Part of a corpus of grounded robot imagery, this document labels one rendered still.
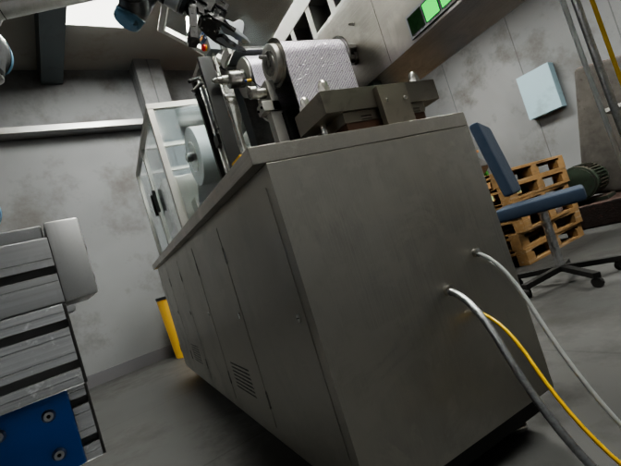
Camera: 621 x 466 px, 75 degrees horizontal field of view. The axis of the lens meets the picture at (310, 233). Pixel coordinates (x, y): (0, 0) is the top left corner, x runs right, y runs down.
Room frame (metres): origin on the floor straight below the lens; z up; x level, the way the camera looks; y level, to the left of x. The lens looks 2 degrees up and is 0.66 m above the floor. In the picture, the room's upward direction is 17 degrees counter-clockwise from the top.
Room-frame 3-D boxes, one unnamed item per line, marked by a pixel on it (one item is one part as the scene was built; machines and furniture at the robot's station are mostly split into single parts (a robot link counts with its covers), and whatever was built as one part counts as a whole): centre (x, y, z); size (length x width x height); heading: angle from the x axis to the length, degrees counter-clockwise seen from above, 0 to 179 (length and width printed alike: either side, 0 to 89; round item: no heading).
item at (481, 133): (2.53, -1.39, 0.56); 0.65 x 0.62 x 1.12; 36
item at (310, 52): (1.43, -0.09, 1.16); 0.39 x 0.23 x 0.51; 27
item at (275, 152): (2.11, 0.35, 0.88); 2.52 x 0.66 x 0.04; 27
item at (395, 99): (1.09, -0.32, 0.97); 0.10 x 0.03 x 0.11; 117
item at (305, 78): (1.26, -0.19, 1.11); 0.23 x 0.01 x 0.18; 117
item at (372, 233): (2.11, 0.34, 0.43); 2.52 x 0.64 x 0.86; 27
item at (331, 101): (1.17, -0.27, 1.00); 0.40 x 0.16 x 0.06; 117
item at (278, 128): (1.27, 0.01, 1.05); 0.06 x 0.05 x 0.31; 117
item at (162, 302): (4.23, 1.53, 0.32); 0.42 x 0.40 x 0.64; 35
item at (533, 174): (3.95, -1.90, 0.41); 1.14 x 0.79 x 0.81; 124
